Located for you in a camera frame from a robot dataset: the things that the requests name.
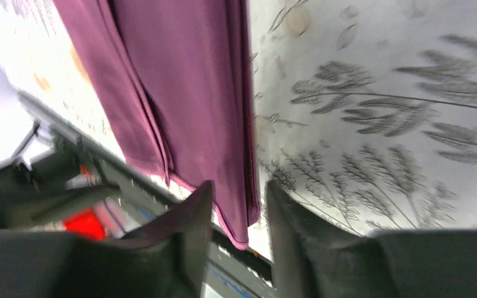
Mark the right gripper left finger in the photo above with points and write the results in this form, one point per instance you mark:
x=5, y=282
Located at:
x=163, y=258

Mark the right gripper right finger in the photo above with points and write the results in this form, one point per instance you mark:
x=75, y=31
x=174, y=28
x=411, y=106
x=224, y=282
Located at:
x=313, y=258

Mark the purple cloth napkin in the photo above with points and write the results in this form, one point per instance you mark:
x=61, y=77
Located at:
x=174, y=80

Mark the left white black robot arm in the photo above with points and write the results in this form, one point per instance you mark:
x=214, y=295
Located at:
x=28, y=185

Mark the red box in background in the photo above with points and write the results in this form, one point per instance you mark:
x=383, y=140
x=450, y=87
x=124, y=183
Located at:
x=85, y=224

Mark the floral patterned table mat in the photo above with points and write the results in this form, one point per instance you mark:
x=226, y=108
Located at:
x=365, y=112

